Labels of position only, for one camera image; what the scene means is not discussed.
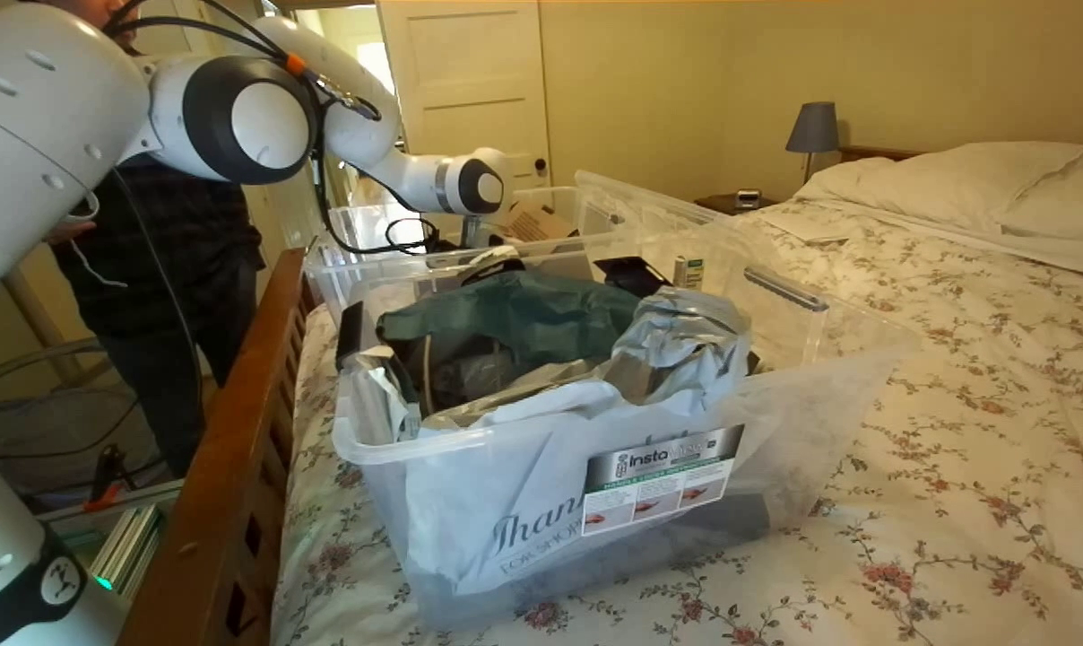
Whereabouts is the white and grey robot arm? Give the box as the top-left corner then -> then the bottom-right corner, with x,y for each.
0,4 -> 509,276

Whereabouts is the clear plastic crate with clothes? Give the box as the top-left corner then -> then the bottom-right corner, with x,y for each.
333,231 -> 903,633

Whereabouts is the clear plastic crate with cardboard box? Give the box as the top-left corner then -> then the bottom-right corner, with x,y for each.
301,172 -> 729,309

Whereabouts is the dark green cloth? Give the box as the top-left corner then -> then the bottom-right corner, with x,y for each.
375,270 -> 638,367

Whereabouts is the brown cardboard box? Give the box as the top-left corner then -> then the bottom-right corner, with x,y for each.
495,209 -> 577,245

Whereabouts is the silver foil bag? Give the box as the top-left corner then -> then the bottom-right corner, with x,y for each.
599,289 -> 752,407

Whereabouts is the white plastic shopping bag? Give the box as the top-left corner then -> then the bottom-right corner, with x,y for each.
398,377 -> 640,599

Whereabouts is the white door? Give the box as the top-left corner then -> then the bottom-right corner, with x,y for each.
379,0 -> 547,182

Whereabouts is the grey bedside lamp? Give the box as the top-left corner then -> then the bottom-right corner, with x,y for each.
784,102 -> 839,175

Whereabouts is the person in dark clothes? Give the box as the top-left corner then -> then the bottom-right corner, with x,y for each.
43,0 -> 269,483

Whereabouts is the wooden bed footboard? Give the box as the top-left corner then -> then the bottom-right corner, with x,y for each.
119,251 -> 311,646

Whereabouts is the white pillow right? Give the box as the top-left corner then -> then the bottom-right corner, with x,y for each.
796,139 -> 1083,228

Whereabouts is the white pillow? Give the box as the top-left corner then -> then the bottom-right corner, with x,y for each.
999,166 -> 1083,242
796,139 -> 1083,228

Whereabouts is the floral bed cover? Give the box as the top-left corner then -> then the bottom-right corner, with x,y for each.
269,205 -> 1083,646

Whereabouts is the white pillow left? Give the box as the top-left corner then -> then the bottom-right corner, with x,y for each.
999,166 -> 1083,242

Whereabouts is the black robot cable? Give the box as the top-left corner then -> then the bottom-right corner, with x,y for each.
97,0 -> 444,259

